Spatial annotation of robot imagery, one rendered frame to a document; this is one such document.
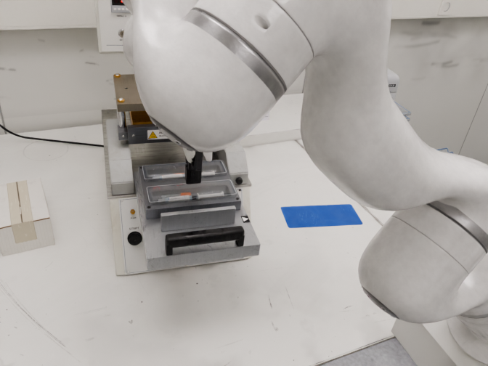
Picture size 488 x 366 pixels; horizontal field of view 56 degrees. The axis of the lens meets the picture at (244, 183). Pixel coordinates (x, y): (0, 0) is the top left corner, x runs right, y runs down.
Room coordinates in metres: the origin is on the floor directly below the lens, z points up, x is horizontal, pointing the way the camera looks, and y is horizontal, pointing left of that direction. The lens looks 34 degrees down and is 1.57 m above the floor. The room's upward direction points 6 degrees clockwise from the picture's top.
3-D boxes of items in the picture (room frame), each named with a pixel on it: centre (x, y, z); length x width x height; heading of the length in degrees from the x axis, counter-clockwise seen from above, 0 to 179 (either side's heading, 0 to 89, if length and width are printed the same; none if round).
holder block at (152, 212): (0.82, 0.12, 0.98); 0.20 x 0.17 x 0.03; 110
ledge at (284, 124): (1.71, -0.18, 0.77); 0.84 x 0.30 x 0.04; 117
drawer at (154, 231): (0.78, 0.11, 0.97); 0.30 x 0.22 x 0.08; 20
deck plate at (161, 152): (1.10, 0.22, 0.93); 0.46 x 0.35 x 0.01; 20
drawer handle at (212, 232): (0.65, 0.06, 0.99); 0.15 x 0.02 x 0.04; 110
